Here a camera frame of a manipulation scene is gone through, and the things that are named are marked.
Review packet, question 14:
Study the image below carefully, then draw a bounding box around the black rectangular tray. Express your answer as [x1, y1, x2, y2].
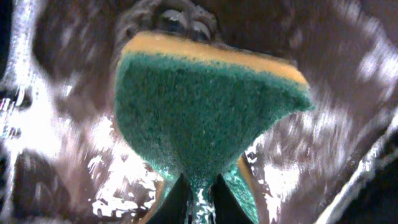
[1, 1, 397, 223]

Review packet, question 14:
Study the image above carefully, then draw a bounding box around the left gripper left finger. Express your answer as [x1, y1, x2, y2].
[146, 173, 190, 224]

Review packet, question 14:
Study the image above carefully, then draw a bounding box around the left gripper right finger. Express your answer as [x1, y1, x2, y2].
[211, 174, 253, 224]

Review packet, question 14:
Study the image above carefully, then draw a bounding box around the green yellow sponge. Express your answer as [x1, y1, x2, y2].
[114, 31, 313, 223]

